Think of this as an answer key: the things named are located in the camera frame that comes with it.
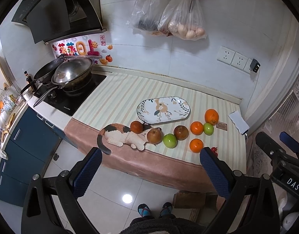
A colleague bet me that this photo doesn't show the small red fruit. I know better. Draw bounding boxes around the small red fruit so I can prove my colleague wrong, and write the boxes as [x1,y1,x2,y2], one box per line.
[211,147,218,157]

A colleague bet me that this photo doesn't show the large orange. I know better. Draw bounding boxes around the large orange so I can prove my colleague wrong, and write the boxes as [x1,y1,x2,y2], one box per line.
[204,109,219,126]

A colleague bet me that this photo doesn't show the orange tangerine front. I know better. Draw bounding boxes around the orange tangerine front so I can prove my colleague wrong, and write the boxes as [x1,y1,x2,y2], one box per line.
[189,138,204,153]

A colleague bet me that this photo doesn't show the black plug adapter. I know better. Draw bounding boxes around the black plug adapter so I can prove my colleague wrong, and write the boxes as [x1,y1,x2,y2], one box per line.
[249,59,261,73]

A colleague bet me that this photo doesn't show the black range hood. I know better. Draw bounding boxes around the black range hood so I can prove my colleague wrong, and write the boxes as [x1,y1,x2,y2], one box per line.
[12,0,106,43]

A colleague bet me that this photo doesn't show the blue kitchen cabinet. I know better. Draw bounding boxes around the blue kitchen cabinet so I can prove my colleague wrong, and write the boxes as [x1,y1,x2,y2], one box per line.
[0,107,75,207]

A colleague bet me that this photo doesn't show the white wall socket right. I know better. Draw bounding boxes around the white wall socket right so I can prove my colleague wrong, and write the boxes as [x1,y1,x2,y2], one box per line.
[231,52,248,70]

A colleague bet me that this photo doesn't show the black frying pan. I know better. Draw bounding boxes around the black frying pan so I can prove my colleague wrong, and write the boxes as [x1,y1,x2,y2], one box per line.
[19,54,66,96]

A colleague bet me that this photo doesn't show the orange tangerine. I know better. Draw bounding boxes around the orange tangerine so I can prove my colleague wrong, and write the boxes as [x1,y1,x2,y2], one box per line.
[189,138,204,153]
[190,121,204,135]

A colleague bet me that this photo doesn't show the cardboard box on floor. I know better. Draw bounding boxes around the cardboard box on floor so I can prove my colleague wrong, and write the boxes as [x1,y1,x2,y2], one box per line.
[172,191,218,222]

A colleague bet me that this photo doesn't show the black gas stove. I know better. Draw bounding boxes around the black gas stove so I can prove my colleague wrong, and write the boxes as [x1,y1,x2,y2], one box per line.
[43,74,106,116]

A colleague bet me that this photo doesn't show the colourful wall stickers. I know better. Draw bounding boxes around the colourful wall stickers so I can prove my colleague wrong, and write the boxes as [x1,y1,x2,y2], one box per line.
[51,32,115,66]

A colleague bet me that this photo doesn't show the right blue slipper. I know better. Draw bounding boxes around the right blue slipper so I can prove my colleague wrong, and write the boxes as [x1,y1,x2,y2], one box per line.
[160,202,173,217]

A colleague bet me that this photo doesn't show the small red-brown fruit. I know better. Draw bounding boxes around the small red-brown fruit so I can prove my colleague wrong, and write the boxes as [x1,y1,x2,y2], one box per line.
[130,121,143,134]

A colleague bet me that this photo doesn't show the steel wok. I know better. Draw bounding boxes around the steel wok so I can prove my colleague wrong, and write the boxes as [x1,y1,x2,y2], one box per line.
[33,57,93,107]

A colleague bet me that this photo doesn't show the blue slipper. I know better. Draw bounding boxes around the blue slipper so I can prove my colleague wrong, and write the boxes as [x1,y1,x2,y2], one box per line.
[137,203,152,217]
[160,202,173,217]

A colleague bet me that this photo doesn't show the white wall socket left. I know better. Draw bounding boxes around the white wall socket left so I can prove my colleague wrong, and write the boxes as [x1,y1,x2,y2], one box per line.
[217,46,235,65]

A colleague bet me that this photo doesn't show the brown red apple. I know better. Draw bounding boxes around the brown red apple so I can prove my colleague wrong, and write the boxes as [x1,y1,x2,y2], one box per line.
[147,128,163,145]
[173,125,189,141]

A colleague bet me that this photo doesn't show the white wall socket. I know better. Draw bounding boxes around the white wall socket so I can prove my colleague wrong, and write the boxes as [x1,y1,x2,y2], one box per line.
[231,52,248,70]
[217,46,235,65]

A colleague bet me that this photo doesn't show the plastic bag of eggs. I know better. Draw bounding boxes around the plastic bag of eggs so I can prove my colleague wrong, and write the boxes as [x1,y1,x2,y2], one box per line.
[157,0,207,41]

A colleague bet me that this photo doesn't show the oval floral ceramic plate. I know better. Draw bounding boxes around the oval floral ceramic plate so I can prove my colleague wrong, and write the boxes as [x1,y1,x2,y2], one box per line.
[136,96,191,125]

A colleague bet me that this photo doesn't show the white folded paper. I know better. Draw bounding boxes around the white folded paper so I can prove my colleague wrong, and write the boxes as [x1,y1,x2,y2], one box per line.
[228,110,250,135]

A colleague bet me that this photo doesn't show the plastic bag dark contents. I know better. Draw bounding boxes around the plastic bag dark contents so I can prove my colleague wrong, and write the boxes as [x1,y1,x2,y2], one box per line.
[127,0,170,35]

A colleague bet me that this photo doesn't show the small green apple right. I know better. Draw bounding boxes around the small green apple right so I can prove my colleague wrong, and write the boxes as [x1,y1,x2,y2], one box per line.
[203,123,214,136]

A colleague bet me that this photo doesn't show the left blue slipper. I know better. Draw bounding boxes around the left blue slipper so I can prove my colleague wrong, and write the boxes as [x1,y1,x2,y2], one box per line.
[137,203,152,217]

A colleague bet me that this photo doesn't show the dark sauce bottle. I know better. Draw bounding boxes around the dark sauce bottle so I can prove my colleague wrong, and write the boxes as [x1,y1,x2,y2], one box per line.
[24,71,37,92]

